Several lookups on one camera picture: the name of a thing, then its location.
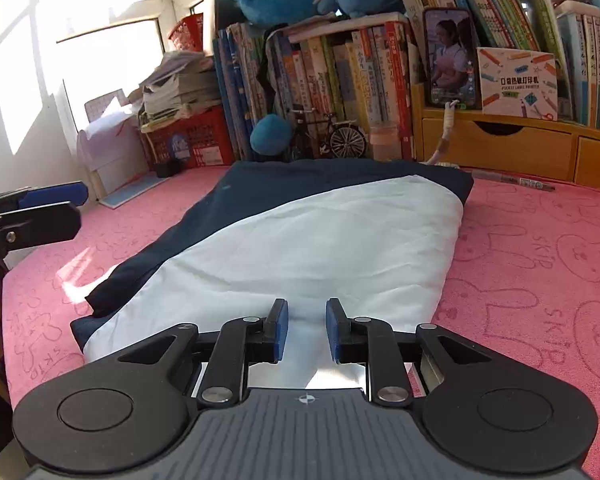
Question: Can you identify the clear pen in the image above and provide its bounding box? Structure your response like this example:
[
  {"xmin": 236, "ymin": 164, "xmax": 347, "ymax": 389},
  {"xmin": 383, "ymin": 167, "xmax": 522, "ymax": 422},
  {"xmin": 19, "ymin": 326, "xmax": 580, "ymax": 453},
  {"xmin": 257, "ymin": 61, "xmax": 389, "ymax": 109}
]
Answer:
[{"xmin": 467, "ymin": 169, "xmax": 557, "ymax": 192}]

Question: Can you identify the blue plush ball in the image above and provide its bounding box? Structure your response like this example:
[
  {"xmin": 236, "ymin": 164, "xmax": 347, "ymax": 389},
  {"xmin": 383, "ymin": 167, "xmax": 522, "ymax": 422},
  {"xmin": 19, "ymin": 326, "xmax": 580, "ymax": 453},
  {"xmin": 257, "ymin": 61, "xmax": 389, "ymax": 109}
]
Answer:
[{"xmin": 250, "ymin": 114, "xmax": 295, "ymax": 157}]

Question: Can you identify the navy and white jacket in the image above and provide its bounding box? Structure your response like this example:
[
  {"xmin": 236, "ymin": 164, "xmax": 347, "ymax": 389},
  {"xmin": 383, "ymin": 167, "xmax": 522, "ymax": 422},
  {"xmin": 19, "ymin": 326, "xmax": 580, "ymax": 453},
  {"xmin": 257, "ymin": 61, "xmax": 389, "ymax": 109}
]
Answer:
[{"xmin": 70, "ymin": 159, "xmax": 475, "ymax": 396}]

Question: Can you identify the red plastic crate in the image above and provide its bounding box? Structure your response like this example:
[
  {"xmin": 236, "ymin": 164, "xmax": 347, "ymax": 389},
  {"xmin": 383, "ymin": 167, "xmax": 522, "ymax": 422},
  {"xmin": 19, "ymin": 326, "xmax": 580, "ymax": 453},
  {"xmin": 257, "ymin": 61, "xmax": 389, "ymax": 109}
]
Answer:
[{"xmin": 140, "ymin": 105, "xmax": 236, "ymax": 173}]

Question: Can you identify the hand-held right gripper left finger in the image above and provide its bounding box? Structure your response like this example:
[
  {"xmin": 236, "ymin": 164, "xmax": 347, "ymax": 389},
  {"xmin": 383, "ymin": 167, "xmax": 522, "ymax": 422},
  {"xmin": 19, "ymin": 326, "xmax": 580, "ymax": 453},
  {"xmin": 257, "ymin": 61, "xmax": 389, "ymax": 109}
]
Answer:
[{"xmin": 117, "ymin": 298, "xmax": 290, "ymax": 406}]

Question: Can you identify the black strap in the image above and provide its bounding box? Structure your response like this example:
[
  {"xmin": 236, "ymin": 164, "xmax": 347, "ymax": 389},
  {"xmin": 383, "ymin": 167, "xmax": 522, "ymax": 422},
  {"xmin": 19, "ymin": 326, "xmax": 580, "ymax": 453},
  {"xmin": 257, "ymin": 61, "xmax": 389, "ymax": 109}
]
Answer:
[{"xmin": 264, "ymin": 30, "xmax": 283, "ymax": 116}]

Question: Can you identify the black model bicycle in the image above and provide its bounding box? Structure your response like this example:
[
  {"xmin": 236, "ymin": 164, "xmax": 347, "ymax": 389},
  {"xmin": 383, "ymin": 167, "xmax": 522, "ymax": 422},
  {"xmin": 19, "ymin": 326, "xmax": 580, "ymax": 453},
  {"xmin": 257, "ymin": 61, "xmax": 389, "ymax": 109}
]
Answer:
[{"xmin": 285, "ymin": 106, "xmax": 370, "ymax": 162}]

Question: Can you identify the white pencil-print box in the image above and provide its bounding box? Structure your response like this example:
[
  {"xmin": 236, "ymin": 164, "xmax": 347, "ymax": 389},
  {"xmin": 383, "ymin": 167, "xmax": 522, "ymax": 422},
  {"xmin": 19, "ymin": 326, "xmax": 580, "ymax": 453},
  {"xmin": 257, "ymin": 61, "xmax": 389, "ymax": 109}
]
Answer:
[{"xmin": 476, "ymin": 46, "xmax": 559, "ymax": 122}]

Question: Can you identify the row of tall books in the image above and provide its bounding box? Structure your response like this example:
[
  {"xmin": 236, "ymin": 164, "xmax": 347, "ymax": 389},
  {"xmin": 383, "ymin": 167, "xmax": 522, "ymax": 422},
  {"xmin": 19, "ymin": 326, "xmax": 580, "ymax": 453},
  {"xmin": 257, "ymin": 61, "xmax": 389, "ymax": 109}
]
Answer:
[{"xmin": 212, "ymin": 15, "xmax": 421, "ymax": 163}]

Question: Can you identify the white cardboard box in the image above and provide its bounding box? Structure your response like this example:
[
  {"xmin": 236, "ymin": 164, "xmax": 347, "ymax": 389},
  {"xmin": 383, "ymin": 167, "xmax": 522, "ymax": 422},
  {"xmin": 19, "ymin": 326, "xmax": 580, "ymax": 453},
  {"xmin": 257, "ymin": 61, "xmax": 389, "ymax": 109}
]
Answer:
[{"xmin": 75, "ymin": 89, "xmax": 153, "ymax": 201}]

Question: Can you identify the wooden desk organizer with drawers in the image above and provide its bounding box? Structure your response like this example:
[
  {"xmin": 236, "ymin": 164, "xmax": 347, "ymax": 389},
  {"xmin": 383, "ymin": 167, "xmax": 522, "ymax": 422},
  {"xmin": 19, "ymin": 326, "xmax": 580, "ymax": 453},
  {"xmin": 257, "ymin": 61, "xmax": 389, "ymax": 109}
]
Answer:
[{"xmin": 411, "ymin": 82, "xmax": 600, "ymax": 193}]

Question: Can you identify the pink printed mat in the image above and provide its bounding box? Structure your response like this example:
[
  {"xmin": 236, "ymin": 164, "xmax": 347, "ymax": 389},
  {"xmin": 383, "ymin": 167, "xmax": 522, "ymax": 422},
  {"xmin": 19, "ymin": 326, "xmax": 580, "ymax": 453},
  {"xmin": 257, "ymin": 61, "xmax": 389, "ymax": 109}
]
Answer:
[{"xmin": 2, "ymin": 165, "xmax": 600, "ymax": 480}]

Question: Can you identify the white charging cable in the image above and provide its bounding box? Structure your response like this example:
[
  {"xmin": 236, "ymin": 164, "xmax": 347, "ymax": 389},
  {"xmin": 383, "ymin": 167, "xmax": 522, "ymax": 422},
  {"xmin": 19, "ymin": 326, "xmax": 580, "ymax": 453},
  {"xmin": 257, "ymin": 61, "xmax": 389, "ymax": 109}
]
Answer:
[{"xmin": 425, "ymin": 100, "xmax": 461, "ymax": 167}]

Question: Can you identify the black smartphone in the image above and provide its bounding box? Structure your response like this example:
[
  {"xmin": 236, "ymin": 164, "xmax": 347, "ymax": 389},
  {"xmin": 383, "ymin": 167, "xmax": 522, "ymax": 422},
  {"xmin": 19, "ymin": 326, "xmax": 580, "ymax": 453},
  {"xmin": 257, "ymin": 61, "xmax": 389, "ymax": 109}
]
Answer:
[{"xmin": 422, "ymin": 7, "xmax": 482, "ymax": 109}]

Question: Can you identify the red mesh basket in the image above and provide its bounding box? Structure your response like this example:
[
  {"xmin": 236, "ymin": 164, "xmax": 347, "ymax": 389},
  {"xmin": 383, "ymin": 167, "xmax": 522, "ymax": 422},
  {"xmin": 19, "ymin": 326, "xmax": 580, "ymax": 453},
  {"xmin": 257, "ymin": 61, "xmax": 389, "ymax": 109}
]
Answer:
[{"xmin": 167, "ymin": 13, "xmax": 204, "ymax": 53}]

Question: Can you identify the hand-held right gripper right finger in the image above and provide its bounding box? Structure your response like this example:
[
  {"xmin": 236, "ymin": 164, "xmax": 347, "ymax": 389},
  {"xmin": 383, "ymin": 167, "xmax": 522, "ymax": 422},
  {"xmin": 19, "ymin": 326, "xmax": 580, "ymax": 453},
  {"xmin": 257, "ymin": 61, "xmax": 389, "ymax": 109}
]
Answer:
[{"xmin": 326, "ymin": 297, "xmax": 493, "ymax": 407}]

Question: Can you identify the row of books on organizer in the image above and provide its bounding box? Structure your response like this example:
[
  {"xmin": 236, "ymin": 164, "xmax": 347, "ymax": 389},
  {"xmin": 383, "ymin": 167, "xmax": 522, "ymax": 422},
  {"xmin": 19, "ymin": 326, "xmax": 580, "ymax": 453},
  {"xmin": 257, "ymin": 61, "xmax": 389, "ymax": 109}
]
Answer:
[{"xmin": 400, "ymin": 0, "xmax": 600, "ymax": 133}]

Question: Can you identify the window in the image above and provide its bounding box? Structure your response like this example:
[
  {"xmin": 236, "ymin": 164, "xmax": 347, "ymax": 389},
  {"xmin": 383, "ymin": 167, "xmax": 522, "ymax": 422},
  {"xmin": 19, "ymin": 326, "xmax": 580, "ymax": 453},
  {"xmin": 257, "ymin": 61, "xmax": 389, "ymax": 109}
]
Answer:
[{"xmin": 0, "ymin": 0, "xmax": 206, "ymax": 196}]

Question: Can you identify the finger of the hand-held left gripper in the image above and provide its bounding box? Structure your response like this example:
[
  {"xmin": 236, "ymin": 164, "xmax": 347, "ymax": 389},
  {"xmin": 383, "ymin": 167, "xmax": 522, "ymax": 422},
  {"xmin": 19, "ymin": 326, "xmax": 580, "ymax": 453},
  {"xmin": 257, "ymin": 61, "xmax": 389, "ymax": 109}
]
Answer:
[
  {"xmin": 0, "ymin": 201, "xmax": 82, "ymax": 261},
  {"xmin": 0, "ymin": 182, "xmax": 88, "ymax": 218}
]

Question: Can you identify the clear plastic jar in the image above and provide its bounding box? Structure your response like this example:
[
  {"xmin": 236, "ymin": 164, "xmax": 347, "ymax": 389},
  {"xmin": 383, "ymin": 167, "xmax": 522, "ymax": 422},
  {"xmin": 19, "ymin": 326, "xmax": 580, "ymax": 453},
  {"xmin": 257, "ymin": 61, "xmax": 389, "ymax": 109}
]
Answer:
[{"xmin": 369, "ymin": 124, "xmax": 403, "ymax": 162}]

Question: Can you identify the stack of paper booklets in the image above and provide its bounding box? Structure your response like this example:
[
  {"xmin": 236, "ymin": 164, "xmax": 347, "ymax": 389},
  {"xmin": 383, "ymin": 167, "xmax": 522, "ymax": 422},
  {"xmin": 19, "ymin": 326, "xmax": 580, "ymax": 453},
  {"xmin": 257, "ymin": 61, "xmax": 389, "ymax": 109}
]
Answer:
[{"xmin": 139, "ymin": 50, "xmax": 223, "ymax": 133}]

